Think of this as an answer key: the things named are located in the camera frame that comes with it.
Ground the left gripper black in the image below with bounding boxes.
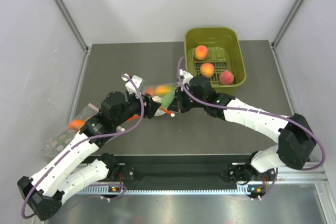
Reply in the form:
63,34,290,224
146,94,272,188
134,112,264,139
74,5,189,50
114,91,161,127

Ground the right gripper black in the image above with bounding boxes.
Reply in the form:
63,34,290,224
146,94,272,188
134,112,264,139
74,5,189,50
168,86,207,113

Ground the fake green cucumber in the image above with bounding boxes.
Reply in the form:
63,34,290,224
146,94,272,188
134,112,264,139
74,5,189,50
161,89,175,109

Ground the clear zip bag red seal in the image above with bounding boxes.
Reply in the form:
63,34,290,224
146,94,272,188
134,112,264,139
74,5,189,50
115,80,182,132

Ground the fake orange yellow mango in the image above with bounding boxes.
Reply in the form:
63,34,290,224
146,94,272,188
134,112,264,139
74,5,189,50
154,85,173,97

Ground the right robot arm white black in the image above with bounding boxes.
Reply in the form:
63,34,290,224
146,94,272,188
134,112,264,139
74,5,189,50
168,70,316,180

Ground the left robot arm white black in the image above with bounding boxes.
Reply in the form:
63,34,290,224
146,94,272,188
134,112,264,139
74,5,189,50
17,92,162,221

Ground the fake peach middle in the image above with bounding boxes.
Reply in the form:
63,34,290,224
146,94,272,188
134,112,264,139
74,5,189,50
199,62,215,79

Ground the fake peach pink right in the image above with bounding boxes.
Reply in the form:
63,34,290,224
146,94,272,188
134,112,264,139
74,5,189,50
219,70,235,85

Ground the fake peach back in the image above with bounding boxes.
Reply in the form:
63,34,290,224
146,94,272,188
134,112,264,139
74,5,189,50
194,45,208,61

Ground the fake orange fruit in bag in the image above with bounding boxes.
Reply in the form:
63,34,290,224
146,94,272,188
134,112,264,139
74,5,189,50
68,119,85,131

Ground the olive green plastic basin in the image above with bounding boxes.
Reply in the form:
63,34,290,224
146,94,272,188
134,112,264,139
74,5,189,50
184,27,246,95

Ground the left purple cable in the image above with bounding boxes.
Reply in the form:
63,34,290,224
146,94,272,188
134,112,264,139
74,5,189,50
21,73,145,219

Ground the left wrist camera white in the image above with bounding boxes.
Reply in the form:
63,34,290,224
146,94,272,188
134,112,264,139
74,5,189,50
121,73,144,94

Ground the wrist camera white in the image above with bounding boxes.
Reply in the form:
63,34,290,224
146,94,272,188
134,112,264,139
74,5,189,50
121,73,144,94
177,69,194,89

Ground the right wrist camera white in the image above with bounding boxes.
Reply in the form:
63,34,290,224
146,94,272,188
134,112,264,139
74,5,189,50
177,69,194,89

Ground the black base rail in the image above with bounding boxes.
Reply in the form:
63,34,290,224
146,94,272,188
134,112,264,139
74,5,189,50
100,153,266,191

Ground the grey slotted cable duct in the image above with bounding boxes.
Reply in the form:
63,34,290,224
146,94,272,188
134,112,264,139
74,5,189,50
78,184,266,196

